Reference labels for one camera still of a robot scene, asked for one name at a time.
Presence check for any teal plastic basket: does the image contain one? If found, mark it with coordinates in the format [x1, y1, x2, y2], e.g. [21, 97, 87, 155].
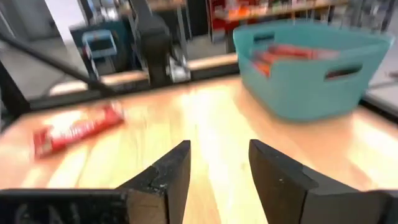
[232, 20, 393, 122]

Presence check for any black diagonal frame strut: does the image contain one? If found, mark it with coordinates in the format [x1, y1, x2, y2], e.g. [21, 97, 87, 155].
[0, 30, 116, 96]

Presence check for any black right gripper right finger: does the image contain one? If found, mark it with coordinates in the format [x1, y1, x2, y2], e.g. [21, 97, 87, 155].
[248, 139, 398, 224]

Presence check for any long wooden workbench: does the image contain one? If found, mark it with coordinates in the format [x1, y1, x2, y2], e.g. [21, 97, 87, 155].
[214, 0, 349, 23]

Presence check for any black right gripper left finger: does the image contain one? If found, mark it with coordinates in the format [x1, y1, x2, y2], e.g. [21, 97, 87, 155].
[0, 139, 192, 224]

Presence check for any light blue frame chair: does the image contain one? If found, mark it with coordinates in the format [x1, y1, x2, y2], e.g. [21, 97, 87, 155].
[81, 29, 119, 78]

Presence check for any black frame post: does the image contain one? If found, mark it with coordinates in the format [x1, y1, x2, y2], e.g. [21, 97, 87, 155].
[0, 62, 31, 121]

